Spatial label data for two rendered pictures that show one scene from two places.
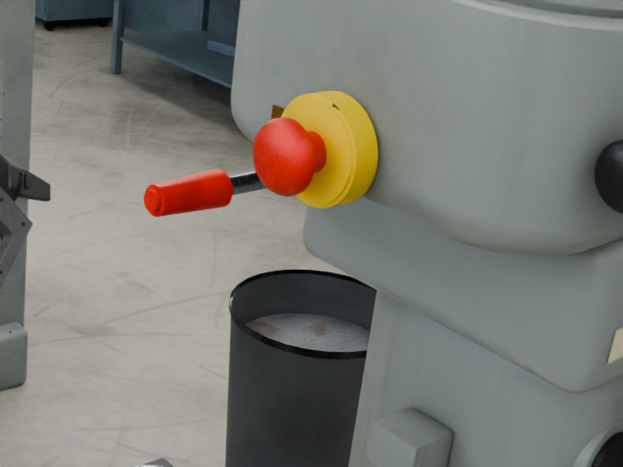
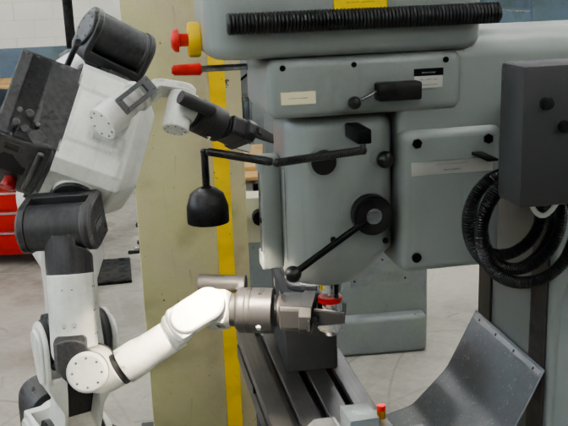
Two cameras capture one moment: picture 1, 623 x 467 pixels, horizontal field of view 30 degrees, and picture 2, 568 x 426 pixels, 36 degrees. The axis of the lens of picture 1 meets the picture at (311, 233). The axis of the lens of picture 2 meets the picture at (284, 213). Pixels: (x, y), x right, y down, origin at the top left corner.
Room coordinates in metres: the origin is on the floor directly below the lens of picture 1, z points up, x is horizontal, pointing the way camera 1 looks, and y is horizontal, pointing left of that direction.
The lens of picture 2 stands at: (-0.58, -1.01, 1.86)
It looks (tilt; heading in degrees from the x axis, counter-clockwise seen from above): 15 degrees down; 36
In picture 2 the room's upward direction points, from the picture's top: 2 degrees counter-clockwise
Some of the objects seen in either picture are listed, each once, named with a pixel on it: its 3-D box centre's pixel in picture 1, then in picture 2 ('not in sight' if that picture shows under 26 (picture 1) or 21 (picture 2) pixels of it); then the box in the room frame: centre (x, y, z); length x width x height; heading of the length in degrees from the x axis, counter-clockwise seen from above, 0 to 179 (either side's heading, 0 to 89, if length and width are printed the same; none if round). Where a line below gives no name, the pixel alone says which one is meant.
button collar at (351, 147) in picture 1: (325, 149); (193, 39); (0.58, 0.00, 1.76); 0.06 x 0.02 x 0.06; 46
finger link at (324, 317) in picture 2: not in sight; (328, 318); (0.72, -0.17, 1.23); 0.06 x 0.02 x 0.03; 118
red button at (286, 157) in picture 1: (292, 155); (180, 40); (0.56, 0.01, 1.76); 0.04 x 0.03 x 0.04; 46
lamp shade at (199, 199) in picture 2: not in sight; (207, 204); (0.53, -0.06, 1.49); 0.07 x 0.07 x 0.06
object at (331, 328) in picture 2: not in sight; (330, 314); (0.75, -0.16, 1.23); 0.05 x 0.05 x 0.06
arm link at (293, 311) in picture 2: not in sight; (283, 312); (0.71, -0.08, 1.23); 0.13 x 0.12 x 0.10; 28
